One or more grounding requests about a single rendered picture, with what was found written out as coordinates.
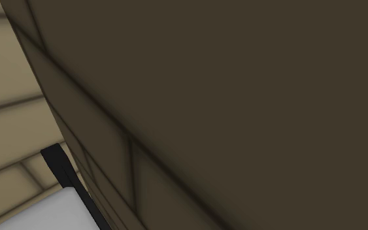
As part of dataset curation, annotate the large dark brown furniture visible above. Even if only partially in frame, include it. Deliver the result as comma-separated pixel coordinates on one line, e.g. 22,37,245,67
0,0,368,230

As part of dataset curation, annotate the white furniture with black edge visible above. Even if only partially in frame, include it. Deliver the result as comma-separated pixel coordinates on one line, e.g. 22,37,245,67
0,142,113,230

